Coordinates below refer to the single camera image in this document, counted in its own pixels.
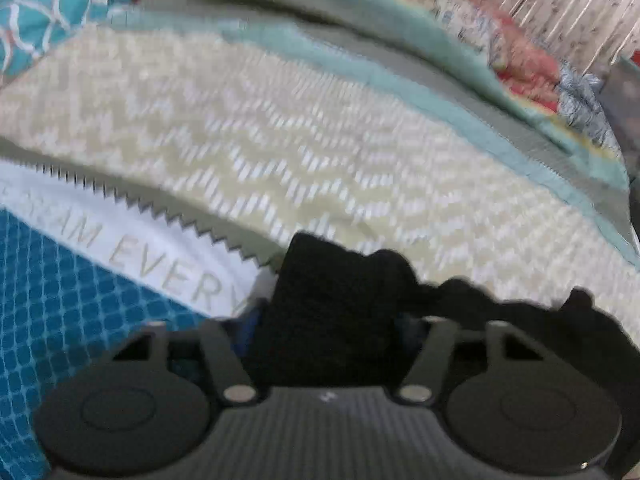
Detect teal wave-patterned pillow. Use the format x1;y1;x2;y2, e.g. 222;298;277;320
0;0;135;81

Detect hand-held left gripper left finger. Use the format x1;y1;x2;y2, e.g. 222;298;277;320
107;304;266;406

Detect patterned teal and beige bedsheet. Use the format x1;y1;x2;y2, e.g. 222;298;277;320
0;0;640;480

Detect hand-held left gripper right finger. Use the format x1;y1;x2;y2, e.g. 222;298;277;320
398;314;547;405

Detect beige floral curtain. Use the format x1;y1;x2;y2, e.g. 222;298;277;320
445;0;640;68

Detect black pants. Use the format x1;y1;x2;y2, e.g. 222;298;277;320
242;232;640;392

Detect red floral patchwork quilt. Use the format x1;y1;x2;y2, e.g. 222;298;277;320
107;0;618;151

